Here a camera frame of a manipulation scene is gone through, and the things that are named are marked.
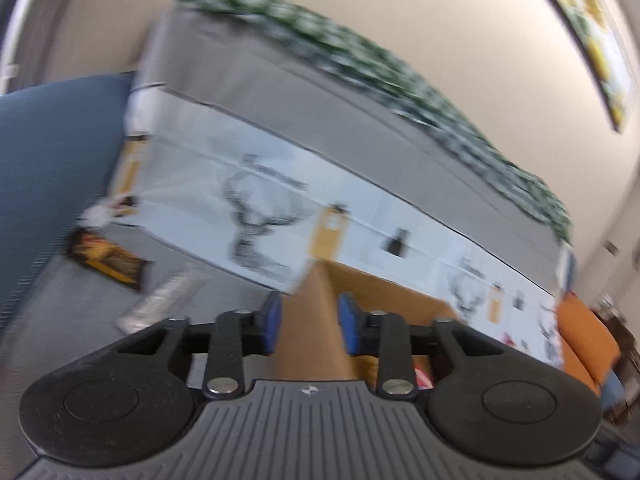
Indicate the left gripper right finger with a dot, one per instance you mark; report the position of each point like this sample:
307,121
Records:
382,335

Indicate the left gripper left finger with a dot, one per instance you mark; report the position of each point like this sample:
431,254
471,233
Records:
235,335

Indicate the red snack packet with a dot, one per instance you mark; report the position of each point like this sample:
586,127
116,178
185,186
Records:
423,381

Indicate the black gold snack bar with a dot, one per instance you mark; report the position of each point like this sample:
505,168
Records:
97,253

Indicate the cardboard box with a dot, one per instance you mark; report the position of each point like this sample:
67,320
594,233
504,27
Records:
331,324

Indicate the silver snack packet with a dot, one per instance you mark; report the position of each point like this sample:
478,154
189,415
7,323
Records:
165,301

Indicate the orange cushion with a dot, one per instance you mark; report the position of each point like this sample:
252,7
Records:
589,350

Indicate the green checkered cloth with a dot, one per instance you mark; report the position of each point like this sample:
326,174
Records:
386,79

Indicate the blue sofa armrest cushion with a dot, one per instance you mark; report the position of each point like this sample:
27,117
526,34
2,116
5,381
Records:
59,146

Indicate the grey sofa backrest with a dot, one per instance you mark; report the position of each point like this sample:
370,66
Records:
227,64

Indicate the framed wall picture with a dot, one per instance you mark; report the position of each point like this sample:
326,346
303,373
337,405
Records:
596,34

